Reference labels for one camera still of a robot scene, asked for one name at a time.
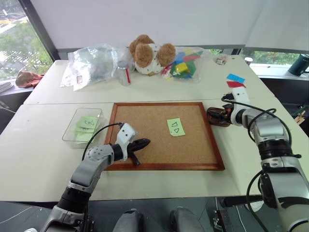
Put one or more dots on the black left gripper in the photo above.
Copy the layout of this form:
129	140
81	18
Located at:
133	148

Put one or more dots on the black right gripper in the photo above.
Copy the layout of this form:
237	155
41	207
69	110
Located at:
227	112

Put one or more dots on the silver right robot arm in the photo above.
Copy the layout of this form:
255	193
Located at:
270	130

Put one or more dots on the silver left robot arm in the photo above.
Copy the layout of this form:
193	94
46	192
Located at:
96	154

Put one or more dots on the green note with triangles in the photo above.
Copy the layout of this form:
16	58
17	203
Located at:
175	127

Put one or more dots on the green note with scribble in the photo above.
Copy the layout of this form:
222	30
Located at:
88	122

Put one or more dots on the clear plastic box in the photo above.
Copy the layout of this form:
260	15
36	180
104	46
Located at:
72	135

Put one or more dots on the wood framed cork board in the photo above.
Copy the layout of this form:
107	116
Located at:
149	125

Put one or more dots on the red paper piece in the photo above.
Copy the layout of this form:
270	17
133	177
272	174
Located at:
236	84

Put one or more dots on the blue paper piece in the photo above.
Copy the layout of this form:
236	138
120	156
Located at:
235	77

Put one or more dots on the small clear jar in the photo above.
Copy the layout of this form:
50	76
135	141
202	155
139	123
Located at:
221	60

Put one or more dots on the bag of coloured blocks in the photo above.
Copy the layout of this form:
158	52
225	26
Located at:
186	65

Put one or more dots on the white paper cup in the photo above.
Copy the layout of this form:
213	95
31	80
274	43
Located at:
248	60

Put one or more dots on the dark rounded shape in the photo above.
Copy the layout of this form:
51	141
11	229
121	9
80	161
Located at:
129	221
186	220

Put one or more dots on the silver drink can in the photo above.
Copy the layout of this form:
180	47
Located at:
124	75

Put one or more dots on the wooden clothespins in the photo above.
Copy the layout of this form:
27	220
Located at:
299	116

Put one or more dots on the brown and white plush toy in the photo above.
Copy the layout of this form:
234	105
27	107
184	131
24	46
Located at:
144	54

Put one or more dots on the dark green tumbler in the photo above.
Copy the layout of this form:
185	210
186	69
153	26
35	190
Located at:
299	64

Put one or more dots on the clear crumpled plastic bag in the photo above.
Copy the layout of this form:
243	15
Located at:
94	65

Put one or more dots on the narrow white roller blind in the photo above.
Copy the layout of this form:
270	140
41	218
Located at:
282	21

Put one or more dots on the wide white roller blind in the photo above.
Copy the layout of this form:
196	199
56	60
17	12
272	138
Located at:
144	21

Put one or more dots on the pink cloth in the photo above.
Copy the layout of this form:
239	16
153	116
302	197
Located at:
27	78

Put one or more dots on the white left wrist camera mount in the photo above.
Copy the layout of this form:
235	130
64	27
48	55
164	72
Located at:
124	134

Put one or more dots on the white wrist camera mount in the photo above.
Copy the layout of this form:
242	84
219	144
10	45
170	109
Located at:
124	134
241	95

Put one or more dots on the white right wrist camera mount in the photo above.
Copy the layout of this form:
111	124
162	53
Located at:
241	95

